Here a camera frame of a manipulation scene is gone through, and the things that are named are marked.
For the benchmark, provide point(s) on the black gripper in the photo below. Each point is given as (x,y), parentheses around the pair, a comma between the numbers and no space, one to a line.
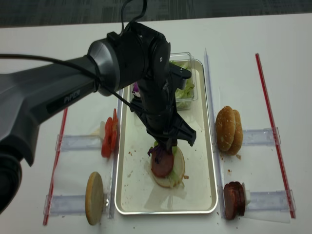
(165,130)

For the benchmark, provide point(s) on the purple cabbage piece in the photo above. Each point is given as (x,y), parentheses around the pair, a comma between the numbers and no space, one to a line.
(155,157)

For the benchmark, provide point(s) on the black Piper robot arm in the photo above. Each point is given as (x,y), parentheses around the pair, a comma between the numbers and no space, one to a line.
(138,55)

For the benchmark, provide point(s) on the pink meat slice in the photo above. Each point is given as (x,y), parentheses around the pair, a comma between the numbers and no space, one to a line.
(164,167)

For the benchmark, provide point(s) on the green lettuce on bun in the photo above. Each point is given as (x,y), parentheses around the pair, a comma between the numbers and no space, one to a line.
(167,168)

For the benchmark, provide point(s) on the red tomato slices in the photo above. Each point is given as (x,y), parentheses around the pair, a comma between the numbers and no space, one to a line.
(110,138)

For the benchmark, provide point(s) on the white pusher block tomato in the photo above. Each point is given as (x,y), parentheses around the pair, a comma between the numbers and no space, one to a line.
(100,131)

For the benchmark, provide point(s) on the dark meat patties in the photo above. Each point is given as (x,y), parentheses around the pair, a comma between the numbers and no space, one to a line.
(235,200)

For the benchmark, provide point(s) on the white pusher block patties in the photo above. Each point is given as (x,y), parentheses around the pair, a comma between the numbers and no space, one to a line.
(246,196)

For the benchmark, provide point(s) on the bottom bun on tray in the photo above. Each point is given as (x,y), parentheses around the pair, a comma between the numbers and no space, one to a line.
(176,176)

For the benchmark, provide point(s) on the clear plastic salad container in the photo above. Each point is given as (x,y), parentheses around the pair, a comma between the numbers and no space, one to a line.
(185,96)

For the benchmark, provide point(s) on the metal serving tray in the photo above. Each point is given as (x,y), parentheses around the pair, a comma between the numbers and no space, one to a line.
(137,193)

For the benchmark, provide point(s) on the front sesame bun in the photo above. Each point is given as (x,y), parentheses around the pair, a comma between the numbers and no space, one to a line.
(225,126)

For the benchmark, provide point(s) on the sesame bun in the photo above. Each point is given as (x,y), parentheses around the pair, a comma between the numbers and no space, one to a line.
(225,126)
(238,135)

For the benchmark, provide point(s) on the purple cabbage in container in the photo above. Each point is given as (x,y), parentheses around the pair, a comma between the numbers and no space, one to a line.
(135,90)

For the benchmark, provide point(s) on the rear sesame bun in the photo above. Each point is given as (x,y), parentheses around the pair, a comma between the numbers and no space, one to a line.
(238,135)

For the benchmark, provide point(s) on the left bun half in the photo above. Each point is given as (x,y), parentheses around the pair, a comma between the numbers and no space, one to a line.
(94,198)

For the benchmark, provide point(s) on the right red rod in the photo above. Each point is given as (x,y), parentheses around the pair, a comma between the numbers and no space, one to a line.
(289,195)

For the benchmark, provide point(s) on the red rod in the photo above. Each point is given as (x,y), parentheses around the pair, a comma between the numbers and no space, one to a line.
(51,188)
(289,195)

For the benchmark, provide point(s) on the left red rod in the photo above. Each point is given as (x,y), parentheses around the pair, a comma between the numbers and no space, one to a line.
(51,188)

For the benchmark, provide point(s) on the right clear long rail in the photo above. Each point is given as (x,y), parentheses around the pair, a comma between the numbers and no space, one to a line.
(213,97)

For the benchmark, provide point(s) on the clear rail behind buns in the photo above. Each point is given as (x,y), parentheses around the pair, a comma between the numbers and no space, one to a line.
(261,137)

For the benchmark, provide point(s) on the clear rail near tomato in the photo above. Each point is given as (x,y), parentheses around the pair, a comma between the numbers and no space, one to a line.
(77,143)

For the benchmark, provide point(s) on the clear rail behind patties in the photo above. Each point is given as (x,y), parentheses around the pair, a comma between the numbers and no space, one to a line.
(270,201)

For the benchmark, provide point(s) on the clear rail near bun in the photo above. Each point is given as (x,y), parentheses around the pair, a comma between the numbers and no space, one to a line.
(56,205)

